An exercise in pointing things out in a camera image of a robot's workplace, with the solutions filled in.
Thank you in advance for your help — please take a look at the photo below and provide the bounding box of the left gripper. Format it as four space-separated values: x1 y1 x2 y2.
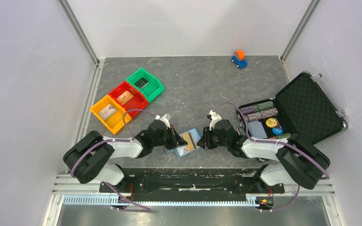
152 124 188 150

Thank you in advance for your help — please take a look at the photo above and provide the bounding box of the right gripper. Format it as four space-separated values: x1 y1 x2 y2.
197 125 230 149

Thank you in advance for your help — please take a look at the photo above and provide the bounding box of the white VIP credit card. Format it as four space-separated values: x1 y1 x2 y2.
175 145 189 158

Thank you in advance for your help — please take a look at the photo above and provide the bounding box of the blue leather card holder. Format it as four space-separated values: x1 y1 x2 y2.
165 127 203 159

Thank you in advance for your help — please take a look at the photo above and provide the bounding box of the gold credit card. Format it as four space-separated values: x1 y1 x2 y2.
181 130 198 152

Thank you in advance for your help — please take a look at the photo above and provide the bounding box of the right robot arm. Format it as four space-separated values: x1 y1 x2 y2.
197 120 330 192

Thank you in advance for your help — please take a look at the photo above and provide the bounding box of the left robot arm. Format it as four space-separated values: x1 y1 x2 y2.
63 119 188 192

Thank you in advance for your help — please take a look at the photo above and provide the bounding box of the blue playing card deck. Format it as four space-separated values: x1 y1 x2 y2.
247 121 267 139

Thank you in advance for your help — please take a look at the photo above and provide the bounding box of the tan card in red bin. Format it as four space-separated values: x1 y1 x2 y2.
116 91 134 105

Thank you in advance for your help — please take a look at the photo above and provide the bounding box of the dark card in green bin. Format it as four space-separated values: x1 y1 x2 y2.
134 77 149 89

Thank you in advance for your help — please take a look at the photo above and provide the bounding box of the grey card in yellow bin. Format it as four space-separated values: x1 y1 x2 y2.
98 104 117 121

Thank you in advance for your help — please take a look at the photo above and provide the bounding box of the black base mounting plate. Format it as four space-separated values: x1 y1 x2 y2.
114 168 285 202

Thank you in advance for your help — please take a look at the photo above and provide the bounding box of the red plastic bin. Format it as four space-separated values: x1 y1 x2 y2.
108 81 149 111

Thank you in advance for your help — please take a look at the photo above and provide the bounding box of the green plastic bin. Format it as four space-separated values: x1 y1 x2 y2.
125 68 165 103

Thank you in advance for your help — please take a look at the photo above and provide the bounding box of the yellow dealer chip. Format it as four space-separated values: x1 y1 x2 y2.
265 118 279 128

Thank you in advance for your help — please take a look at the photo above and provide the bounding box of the blue dealer chip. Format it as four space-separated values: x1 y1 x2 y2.
272 127 284 135

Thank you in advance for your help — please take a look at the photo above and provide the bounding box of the yellow plastic bin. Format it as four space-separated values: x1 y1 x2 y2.
90 95 132 135

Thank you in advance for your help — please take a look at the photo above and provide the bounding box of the blue orange toy car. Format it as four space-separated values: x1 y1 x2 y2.
231 50 248 69

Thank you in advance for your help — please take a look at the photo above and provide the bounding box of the black poker chip case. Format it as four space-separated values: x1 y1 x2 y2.
236 71 347 144

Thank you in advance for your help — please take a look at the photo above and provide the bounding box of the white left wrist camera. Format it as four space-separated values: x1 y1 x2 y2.
155 113 171 128

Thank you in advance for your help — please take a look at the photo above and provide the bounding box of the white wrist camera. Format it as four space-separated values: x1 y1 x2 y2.
155 113 171 128
207 110 222 130

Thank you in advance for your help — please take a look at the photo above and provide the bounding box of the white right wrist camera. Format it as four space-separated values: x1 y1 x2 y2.
207 110 222 130

